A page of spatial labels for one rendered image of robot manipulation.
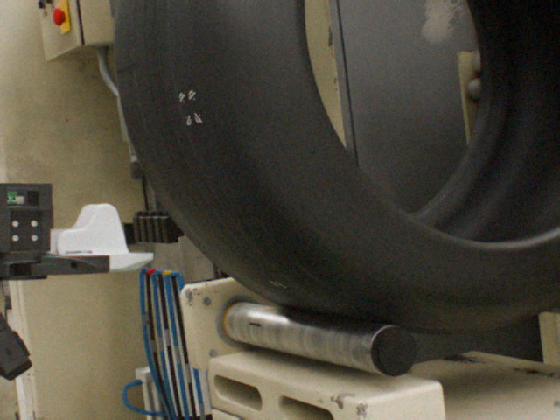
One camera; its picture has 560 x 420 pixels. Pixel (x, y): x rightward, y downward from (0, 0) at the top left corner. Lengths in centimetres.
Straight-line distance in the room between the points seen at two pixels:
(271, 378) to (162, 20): 38
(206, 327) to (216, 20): 46
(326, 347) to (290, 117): 25
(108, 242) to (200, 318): 33
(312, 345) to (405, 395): 13
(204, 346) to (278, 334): 15
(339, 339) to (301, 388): 7
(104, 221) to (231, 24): 20
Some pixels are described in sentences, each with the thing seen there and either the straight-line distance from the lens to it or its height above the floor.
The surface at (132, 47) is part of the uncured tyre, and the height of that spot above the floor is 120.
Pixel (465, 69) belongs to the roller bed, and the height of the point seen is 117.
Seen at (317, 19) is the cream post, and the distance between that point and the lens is 142.
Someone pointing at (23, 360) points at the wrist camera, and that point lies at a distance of 99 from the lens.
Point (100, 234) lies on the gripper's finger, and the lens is 101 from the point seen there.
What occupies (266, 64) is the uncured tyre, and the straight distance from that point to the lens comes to 96.
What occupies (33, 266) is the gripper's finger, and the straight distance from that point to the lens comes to 97.
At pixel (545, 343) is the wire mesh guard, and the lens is 162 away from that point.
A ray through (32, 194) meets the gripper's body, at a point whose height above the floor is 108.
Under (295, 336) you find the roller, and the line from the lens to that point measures 116.
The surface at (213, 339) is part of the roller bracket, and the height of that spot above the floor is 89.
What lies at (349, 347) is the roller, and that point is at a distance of 106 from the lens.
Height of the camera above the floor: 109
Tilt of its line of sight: 3 degrees down
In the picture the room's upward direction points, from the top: 7 degrees counter-clockwise
